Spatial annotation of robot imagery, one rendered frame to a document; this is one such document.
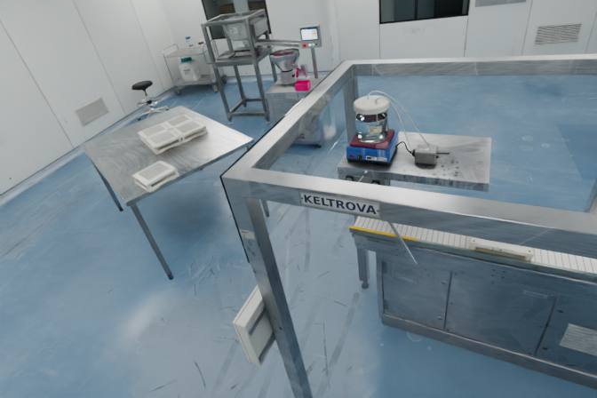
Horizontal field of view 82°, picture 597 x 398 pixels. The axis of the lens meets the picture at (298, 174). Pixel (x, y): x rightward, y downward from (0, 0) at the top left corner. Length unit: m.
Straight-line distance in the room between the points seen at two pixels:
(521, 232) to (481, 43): 6.04
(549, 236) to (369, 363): 1.76
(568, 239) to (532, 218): 0.06
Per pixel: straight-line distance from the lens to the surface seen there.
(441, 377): 2.39
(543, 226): 0.77
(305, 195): 0.84
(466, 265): 1.85
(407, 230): 1.89
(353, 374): 2.37
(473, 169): 1.58
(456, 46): 6.69
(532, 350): 2.38
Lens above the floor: 2.12
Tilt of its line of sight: 33 degrees down
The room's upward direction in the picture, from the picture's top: 10 degrees counter-clockwise
